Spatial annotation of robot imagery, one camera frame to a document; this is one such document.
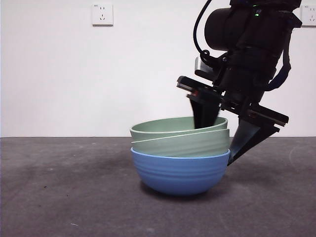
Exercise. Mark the blue ribbed bowl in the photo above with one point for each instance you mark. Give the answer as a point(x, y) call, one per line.
point(180, 172)

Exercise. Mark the green ribbed bowl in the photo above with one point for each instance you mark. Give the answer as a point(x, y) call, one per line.
point(168, 127)
point(187, 146)

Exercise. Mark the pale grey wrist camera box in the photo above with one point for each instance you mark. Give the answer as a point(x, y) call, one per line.
point(201, 66)

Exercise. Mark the white wall socket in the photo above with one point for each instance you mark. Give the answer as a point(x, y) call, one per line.
point(102, 14)
point(309, 17)

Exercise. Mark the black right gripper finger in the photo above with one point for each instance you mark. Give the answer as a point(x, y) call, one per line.
point(205, 114)
point(249, 140)

